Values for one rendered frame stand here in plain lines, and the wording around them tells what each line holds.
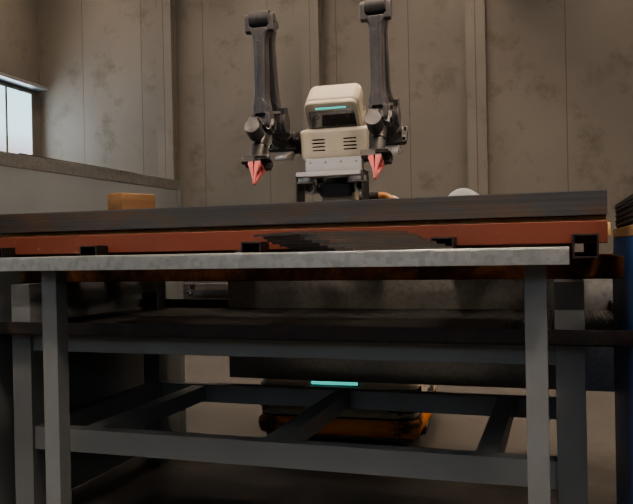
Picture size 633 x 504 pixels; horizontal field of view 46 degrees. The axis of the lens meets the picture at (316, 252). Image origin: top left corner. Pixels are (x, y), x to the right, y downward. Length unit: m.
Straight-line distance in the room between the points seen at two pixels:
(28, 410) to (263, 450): 0.68
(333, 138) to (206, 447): 1.40
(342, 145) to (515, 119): 9.33
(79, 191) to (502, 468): 1.59
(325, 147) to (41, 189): 1.08
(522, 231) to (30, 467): 1.42
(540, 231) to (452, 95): 10.62
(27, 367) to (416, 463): 1.07
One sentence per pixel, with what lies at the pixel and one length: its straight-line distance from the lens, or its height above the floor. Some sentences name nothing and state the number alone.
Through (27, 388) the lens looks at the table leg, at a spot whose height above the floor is 0.39.
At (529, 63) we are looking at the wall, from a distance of 12.26.
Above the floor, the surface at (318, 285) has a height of 0.63.
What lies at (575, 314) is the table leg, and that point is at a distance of 1.66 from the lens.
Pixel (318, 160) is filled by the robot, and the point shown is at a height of 1.09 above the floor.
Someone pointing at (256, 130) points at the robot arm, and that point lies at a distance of 2.63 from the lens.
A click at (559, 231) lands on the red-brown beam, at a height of 0.78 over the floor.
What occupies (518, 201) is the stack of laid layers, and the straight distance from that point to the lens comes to 1.65.
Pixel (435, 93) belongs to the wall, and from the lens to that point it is 12.27.
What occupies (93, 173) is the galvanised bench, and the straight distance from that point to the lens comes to 2.64.
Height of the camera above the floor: 0.76
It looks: level
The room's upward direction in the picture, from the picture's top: 1 degrees counter-clockwise
